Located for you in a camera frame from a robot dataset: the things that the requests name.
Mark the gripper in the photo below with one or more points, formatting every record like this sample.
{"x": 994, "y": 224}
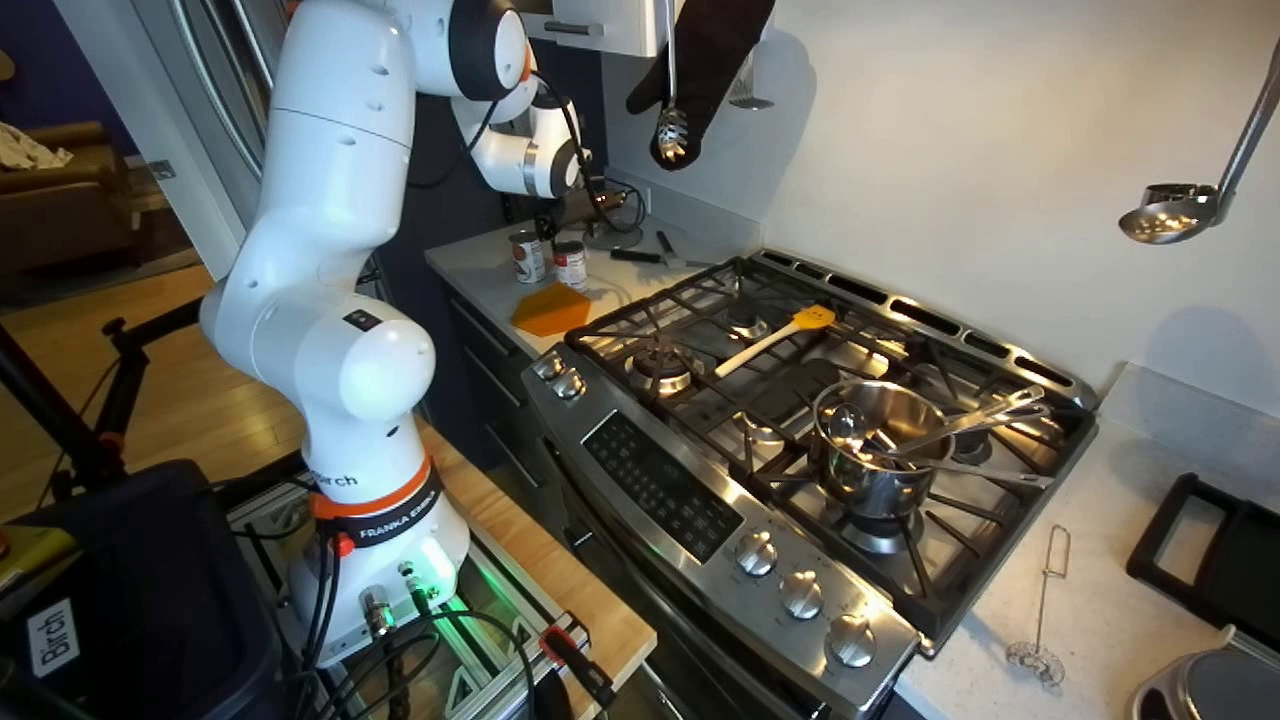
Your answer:
{"x": 590, "y": 208}

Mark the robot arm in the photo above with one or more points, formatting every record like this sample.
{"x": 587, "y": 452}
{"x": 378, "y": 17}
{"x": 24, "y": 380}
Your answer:
{"x": 335, "y": 250}

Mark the orange coaster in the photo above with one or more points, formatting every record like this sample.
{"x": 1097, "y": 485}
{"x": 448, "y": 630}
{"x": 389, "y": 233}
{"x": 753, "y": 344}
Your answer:
{"x": 550, "y": 310}

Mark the tin can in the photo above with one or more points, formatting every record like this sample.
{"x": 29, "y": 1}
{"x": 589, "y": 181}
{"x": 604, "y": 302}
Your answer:
{"x": 527, "y": 258}
{"x": 570, "y": 266}

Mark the black pen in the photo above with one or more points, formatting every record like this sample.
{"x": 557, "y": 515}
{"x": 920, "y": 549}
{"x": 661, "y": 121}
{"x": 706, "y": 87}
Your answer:
{"x": 635, "y": 256}

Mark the black knife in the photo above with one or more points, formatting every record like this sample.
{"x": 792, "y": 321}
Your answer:
{"x": 668, "y": 247}

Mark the metal slotted spoon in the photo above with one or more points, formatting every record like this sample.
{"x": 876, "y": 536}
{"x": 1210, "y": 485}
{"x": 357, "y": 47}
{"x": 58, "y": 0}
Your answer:
{"x": 672, "y": 130}

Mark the stove knob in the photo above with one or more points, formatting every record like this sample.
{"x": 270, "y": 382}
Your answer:
{"x": 548, "y": 366}
{"x": 851, "y": 641}
{"x": 755, "y": 553}
{"x": 570, "y": 384}
{"x": 801, "y": 595}

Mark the drawer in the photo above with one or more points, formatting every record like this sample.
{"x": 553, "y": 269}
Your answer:
{"x": 495, "y": 420}
{"x": 480, "y": 335}

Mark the stove burner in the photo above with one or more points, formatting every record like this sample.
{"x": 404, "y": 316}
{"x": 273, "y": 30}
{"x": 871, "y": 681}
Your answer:
{"x": 745, "y": 323}
{"x": 658, "y": 370}
{"x": 760, "y": 432}
{"x": 878, "y": 532}
{"x": 972, "y": 447}

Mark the black oven mitt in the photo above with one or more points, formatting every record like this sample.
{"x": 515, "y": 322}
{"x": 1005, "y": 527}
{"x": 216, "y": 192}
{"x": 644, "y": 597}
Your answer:
{"x": 715, "y": 50}

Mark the stainless steel gas stove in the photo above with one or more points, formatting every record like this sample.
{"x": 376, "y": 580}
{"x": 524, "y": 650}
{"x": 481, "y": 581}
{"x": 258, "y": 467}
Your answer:
{"x": 700, "y": 480}

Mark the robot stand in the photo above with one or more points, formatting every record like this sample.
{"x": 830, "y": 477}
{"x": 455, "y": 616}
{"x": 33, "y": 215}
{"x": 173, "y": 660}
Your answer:
{"x": 540, "y": 570}

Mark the stainless steel pot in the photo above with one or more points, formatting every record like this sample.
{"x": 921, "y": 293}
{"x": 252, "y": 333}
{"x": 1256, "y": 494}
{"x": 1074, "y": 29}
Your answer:
{"x": 870, "y": 470}

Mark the stainless steel fridge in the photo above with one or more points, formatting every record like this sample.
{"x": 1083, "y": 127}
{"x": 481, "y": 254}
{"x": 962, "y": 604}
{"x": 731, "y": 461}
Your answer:
{"x": 215, "y": 80}

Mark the red and black clamp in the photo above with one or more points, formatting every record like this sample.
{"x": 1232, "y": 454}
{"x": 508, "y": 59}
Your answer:
{"x": 575, "y": 660}

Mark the brown sofa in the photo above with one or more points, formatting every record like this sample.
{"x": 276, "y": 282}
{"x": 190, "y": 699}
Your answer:
{"x": 60, "y": 210}

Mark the white cloth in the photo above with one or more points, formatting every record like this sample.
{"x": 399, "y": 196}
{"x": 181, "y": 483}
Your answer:
{"x": 30, "y": 150}

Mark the metal ladle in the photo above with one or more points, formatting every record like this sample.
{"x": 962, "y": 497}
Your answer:
{"x": 1165, "y": 215}

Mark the black box with label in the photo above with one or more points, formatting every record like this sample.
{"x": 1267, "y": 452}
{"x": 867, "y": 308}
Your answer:
{"x": 140, "y": 600}

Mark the metal coil whisk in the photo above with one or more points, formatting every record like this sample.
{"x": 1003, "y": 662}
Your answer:
{"x": 1040, "y": 640}

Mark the black tray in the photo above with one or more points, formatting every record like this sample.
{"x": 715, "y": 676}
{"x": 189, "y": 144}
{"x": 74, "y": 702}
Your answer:
{"x": 1245, "y": 570}

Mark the grey kettle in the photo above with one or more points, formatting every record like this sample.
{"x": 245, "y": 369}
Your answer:
{"x": 1215, "y": 685}

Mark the white wall cabinet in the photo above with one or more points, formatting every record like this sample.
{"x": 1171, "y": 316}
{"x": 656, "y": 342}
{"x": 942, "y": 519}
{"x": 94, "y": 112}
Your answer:
{"x": 600, "y": 25}

